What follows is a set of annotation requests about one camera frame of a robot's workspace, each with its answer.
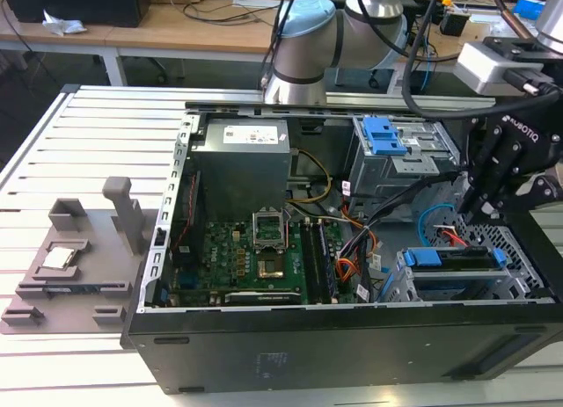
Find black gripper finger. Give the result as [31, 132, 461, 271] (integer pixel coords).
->
[457, 124, 506, 214]
[467, 142, 528, 227]

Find blue wire with black connector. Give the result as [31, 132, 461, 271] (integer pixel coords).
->
[416, 202, 457, 251]

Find hard disk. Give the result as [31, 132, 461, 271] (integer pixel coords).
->
[402, 244, 507, 272]

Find metal disk bay cage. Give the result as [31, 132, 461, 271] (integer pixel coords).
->
[398, 220, 551, 303]

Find metal optical drive cage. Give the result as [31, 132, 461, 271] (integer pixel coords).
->
[347, 114, 462, 198]

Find blue plastic drive latch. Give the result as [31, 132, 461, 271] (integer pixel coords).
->
[362, 115, 408, 158]

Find small black device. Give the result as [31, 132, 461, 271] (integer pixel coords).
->
[438, 10, 471, 38]

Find blue cardboard box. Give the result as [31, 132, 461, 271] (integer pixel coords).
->
[513, 0, 552, 18]

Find black RAM stick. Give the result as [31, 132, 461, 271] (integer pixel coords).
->
[316, 221, 340, 301]
[301, 221, 323, 305]

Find metal socket cover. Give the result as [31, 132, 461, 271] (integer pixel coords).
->
[252, 208, 286, 251]

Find grey power supply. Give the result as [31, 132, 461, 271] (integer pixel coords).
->
[191, 118, 295, 215]

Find black PC case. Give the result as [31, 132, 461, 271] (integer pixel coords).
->
[121, 99, 563, 395]

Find black graphics card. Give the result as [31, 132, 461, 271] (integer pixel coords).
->
[223, 290, 305, 308]

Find green motherboard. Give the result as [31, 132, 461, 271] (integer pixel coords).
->
[169, 217, 353, 305]

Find wooden desk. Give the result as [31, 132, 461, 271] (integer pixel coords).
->
[0, 0, 563, 88]

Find grey parts rack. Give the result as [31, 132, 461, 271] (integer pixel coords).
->
[0, 176, 150, 337]

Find silver CPU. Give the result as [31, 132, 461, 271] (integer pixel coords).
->
[41, 245, 81, 272]

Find large black box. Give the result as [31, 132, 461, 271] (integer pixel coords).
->
[3, 0, 150, 29]

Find crumpled white paper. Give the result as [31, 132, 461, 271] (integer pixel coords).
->
[41, 9, 88, 35]

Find black camera bracket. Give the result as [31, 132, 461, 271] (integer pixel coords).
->
[501, 171, 563, 217]

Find red flat wire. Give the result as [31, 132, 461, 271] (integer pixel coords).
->
[433, 224, 471, 248]

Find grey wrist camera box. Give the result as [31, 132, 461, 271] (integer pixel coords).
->
[454, 36, 552, 96]

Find thick black camera cable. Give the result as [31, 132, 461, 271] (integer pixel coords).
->
[401, 0, 563, 119]

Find blue flat wire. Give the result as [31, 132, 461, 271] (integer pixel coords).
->
[379, 265, 404, 302]

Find yellow black power cable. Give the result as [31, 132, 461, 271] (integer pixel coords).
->
[288, 148, 333, 205]

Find orange red yellow wires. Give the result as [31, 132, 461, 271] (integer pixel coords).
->
[334, 229, 380, 290]

